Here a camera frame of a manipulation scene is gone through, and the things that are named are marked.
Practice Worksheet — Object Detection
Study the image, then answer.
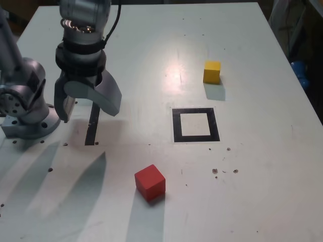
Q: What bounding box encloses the grey cloth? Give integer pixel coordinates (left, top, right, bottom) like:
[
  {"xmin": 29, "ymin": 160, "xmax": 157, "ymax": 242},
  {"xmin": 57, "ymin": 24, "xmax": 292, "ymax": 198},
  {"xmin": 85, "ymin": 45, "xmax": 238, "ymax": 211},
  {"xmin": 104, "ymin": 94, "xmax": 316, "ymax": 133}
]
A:
[{"xmin": 268, "ymin": 0, "xmax": 307, "ymax": 61}]

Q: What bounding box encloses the blue object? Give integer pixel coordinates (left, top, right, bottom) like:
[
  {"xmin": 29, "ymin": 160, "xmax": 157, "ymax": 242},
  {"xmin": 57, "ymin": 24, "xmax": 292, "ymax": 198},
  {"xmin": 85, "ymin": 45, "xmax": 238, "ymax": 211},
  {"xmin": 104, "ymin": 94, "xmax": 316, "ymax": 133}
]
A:
[{"xmin": 290, "ymin": 59, "xmax": 310, "ymax": 89}]

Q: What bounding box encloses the red cube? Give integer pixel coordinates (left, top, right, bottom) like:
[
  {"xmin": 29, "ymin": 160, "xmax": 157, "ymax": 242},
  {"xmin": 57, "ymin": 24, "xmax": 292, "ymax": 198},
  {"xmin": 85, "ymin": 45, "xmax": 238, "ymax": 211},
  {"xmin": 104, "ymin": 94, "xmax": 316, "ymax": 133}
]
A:
[{"xmin": 134, "ymin": 164, "xmax": 167, "ymax": 202}]

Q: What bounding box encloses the black tape square outline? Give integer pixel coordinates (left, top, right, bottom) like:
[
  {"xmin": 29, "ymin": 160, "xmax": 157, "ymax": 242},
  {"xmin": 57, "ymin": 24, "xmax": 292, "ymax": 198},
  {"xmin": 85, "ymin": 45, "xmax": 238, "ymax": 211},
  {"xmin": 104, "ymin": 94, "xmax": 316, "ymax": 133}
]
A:
[{"xmin": 172, "ymin": 107, "xmax": 221, "ymax": 143}]

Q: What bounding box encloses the black tape strip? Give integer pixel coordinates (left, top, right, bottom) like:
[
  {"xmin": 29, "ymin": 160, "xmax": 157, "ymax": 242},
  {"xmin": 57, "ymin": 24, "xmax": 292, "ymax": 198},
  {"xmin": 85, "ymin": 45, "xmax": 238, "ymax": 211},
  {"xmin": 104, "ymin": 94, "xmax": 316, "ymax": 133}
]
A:
[{"xmin": 84, "ymin": 103, "xmax": 101, "ymax": 146}]

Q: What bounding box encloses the yellow cube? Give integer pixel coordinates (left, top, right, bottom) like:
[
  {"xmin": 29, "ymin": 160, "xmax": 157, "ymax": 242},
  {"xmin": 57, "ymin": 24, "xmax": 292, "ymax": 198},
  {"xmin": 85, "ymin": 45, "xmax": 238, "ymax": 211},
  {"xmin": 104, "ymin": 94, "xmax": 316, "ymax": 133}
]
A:
[{"xmin": 203, "ymin": 60, "xmax": 222, "ymax": 84}]

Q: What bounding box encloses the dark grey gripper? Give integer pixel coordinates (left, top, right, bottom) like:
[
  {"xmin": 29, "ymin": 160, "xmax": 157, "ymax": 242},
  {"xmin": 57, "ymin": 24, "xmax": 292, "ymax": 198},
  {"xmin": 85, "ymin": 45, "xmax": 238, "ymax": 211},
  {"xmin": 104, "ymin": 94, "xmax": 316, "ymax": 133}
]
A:
[{"xmin": 53, "ymin": 44, "xmax": 123, "ymax": 124}]

